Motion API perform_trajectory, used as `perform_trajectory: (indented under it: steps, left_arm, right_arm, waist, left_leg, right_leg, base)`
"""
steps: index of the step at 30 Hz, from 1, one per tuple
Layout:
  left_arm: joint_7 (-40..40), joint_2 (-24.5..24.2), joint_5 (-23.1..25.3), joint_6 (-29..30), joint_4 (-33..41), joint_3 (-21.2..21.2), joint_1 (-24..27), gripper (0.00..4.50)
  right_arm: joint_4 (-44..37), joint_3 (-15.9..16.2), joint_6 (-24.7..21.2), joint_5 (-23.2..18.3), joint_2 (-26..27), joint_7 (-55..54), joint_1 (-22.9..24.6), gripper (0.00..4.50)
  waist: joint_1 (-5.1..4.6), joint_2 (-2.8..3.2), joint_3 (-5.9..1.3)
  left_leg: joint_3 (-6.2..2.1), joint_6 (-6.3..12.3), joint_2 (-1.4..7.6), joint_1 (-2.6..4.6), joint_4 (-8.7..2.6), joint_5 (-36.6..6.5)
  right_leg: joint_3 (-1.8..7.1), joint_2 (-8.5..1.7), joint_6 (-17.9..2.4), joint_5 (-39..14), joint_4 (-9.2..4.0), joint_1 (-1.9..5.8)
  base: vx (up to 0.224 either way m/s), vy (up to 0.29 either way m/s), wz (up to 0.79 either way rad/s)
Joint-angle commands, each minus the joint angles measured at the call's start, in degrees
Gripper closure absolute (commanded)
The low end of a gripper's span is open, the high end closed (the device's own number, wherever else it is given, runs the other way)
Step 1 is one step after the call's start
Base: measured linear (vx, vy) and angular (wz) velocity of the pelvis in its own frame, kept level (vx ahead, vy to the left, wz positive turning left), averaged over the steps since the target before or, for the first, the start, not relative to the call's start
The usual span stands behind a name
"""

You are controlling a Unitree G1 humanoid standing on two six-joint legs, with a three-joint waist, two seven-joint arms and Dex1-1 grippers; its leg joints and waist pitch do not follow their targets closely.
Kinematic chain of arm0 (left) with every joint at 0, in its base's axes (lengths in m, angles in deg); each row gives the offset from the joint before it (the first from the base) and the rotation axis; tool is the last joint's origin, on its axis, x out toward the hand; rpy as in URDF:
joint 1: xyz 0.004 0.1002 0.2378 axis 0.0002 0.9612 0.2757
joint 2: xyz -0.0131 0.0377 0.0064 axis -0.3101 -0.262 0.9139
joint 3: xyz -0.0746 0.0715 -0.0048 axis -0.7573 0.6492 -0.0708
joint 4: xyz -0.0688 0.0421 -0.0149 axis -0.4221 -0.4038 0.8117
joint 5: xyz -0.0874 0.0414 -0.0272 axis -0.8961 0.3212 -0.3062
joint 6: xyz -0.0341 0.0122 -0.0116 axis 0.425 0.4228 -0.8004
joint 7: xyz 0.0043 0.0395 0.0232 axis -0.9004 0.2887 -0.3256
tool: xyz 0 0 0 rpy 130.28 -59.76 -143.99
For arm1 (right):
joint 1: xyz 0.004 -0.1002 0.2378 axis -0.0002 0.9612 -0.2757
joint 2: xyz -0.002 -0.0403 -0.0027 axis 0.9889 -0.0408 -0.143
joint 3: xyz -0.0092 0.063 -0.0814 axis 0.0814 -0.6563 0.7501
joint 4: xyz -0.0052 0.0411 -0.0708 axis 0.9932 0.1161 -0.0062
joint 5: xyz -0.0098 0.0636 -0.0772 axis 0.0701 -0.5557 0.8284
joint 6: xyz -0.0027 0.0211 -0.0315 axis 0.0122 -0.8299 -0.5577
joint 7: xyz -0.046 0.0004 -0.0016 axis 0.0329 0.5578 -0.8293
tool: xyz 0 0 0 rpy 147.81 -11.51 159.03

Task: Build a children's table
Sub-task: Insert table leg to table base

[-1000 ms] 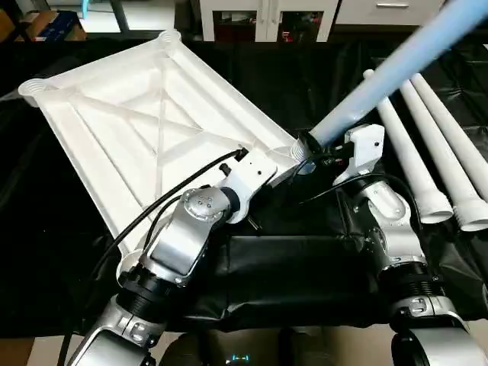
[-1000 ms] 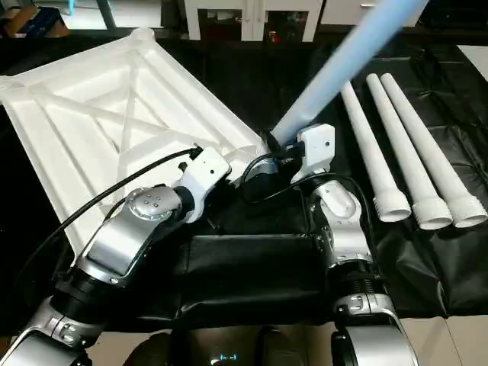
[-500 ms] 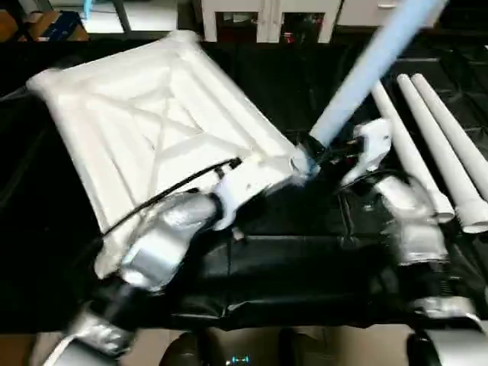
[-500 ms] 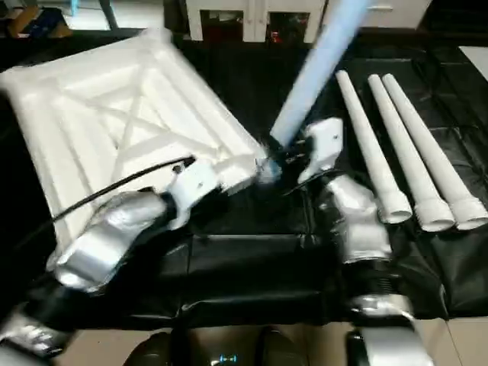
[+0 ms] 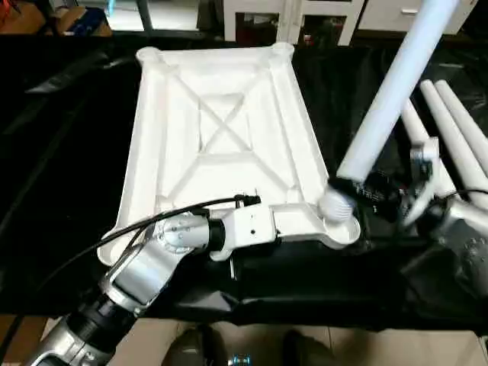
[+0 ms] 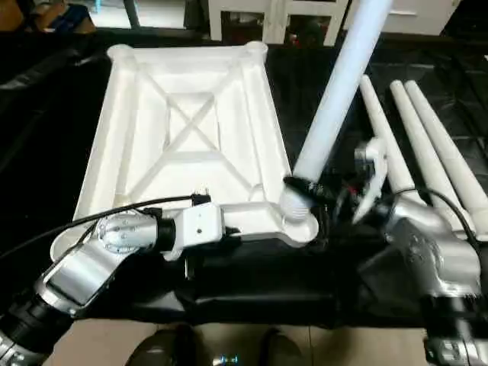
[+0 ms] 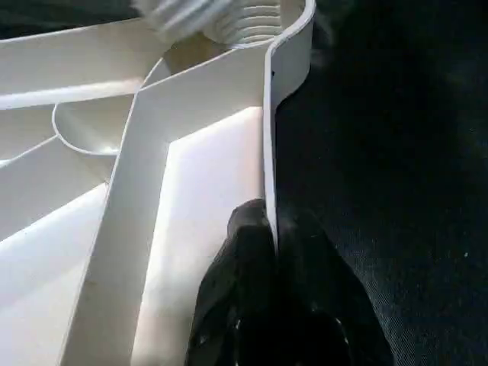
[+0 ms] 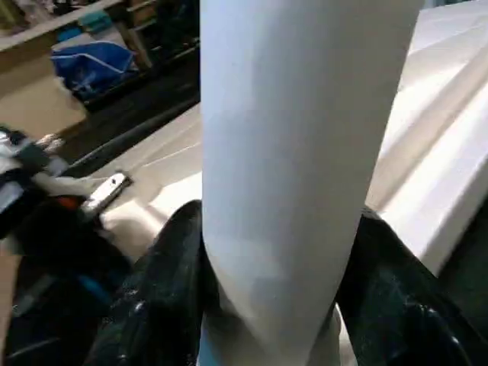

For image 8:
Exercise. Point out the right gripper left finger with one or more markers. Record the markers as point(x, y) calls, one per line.
point(152, 313)

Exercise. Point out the white plastic table leg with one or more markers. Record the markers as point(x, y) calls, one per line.
point(297, 152)

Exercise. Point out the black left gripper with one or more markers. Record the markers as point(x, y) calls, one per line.
point(61, 244)

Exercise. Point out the black work mat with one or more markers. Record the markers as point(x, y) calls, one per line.
point(130, 133)

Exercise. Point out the white plastic table top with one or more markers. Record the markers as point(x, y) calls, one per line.
point(435, 137)

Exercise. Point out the blue fabric bag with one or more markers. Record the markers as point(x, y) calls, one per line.
point(91, 65)

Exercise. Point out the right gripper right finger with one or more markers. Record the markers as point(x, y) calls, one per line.
point(404, 313)

